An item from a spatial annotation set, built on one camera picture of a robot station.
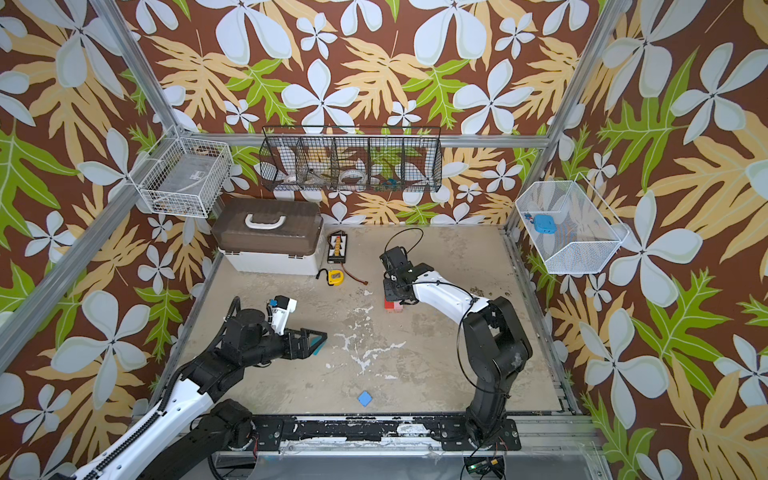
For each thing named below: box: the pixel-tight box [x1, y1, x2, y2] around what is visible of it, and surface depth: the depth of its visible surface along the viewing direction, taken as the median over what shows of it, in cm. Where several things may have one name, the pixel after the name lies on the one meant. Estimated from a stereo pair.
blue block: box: [357, 390, 373, 407], surface depth 82 cm
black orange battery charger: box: [327, 230, 348, 264], surface depth 113 cm
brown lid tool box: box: [211, 197, 324, 276], surface depth 97 cm
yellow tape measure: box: [328, 270, 345, 287], surface depth 106 cm
